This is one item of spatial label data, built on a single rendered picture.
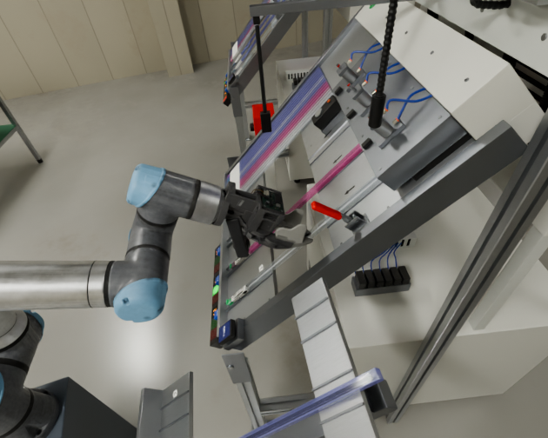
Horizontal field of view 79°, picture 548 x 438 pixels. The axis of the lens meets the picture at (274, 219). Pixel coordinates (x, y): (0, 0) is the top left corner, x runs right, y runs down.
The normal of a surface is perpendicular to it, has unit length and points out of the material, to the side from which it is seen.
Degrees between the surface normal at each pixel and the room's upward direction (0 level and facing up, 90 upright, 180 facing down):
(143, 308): 90
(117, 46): 90
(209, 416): 0
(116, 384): 0
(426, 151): 90
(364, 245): 90
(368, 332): 0
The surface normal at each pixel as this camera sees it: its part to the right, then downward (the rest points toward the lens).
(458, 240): -0.07, -0.71
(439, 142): 0.08, 0.69
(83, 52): 0.32, 0.64
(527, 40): -0.99, 0.11
